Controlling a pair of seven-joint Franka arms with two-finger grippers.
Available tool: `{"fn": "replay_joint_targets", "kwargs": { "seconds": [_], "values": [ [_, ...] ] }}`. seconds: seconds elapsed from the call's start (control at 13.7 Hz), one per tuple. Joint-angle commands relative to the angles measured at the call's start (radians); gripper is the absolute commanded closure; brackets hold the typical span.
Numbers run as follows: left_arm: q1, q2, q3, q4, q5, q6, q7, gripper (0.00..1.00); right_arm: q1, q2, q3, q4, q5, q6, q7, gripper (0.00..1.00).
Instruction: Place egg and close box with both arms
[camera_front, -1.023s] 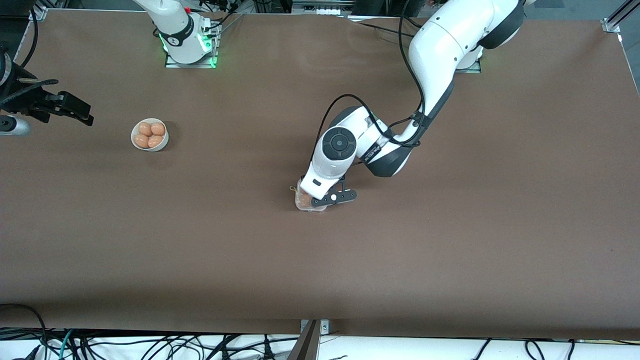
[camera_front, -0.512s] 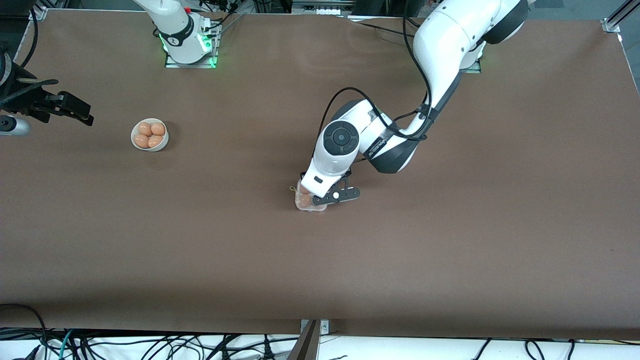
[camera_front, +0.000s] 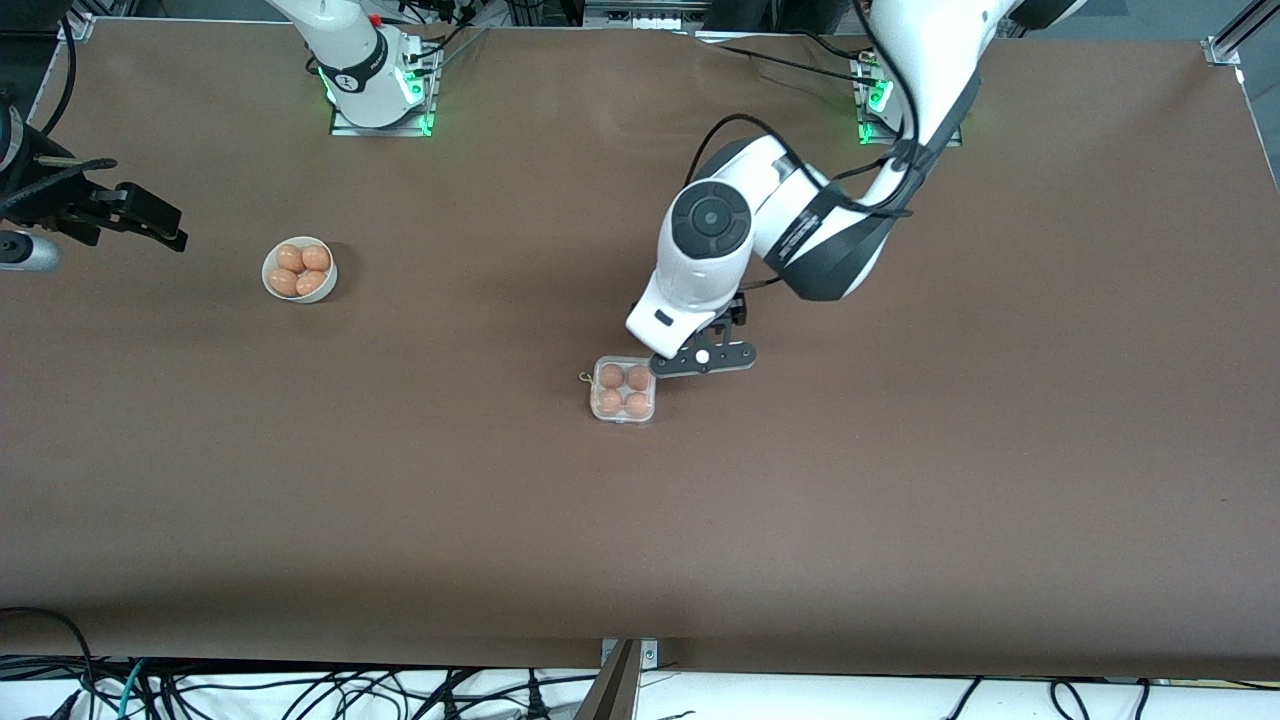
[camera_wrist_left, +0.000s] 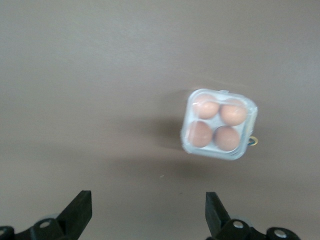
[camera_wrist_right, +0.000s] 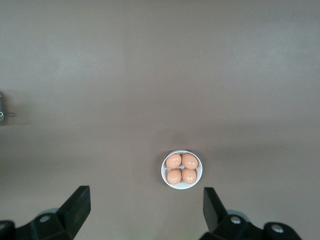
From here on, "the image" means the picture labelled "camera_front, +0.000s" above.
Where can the brown egg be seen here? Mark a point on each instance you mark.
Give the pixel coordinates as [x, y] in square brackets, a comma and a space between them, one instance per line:
[611, 376]
[610, 402]
[639, 377]
[316, 258]
[283, 283]
[290, 258]
[638, 403]
[311, 283]

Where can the clear plastic egg box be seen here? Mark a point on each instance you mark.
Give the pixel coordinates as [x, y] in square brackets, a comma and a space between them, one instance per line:
[624, 418]

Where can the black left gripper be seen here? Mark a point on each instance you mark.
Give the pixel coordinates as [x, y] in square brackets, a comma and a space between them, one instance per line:
[739, 312]

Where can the white round bowl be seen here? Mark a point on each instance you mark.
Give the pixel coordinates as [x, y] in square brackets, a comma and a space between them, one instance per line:
[322, 293]

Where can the small metal bracket plate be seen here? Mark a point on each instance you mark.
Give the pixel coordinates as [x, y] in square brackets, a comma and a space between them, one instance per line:
[650, 655]

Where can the aluminium frame profile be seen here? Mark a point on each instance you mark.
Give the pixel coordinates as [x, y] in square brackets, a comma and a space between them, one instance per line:
[1235, 35]
[78, 27]

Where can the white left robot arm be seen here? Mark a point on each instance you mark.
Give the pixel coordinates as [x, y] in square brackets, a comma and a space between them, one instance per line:
[700, 260]

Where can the dark grey metal bar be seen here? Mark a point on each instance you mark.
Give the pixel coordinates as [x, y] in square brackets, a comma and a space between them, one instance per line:
[612, 690]

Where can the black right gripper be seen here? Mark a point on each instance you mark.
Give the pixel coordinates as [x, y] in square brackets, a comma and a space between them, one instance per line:
[52, 203]

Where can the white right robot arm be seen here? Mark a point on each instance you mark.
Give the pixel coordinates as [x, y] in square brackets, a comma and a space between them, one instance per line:
[350, 60]

